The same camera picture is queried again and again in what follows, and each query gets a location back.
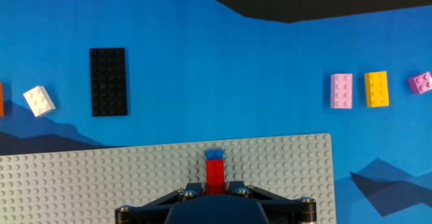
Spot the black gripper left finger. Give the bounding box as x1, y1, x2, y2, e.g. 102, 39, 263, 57
114, 182, 207, 224

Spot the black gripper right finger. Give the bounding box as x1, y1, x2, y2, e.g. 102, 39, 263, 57
226, 180, 317, 224

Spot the red Lego brick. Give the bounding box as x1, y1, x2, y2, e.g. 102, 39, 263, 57
205, 159, 226, 196

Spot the long blue Lego brick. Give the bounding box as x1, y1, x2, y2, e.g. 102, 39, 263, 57
205, 148, 224, 161

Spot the grey Lego baseplate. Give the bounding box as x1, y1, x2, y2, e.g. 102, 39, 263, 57
0, 132, 338, 224

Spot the light pink Lego brick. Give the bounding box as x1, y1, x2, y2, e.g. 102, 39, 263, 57
329, 73, 354, 110

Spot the black Lego plate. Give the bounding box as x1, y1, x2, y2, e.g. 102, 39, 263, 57
89, 47, 129, 117

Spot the yellow Lego brick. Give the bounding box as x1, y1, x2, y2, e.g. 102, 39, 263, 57
364, 70, 390, 108

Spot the white Lego brick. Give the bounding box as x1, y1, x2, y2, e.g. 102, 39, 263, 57
22, 85, 57, 118

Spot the small magenta Lego brick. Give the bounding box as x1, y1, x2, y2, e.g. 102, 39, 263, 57
407, 71, 432, 95

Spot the blue mountain print tablecloth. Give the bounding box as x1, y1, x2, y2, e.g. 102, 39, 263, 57
0, 0, 432, 224

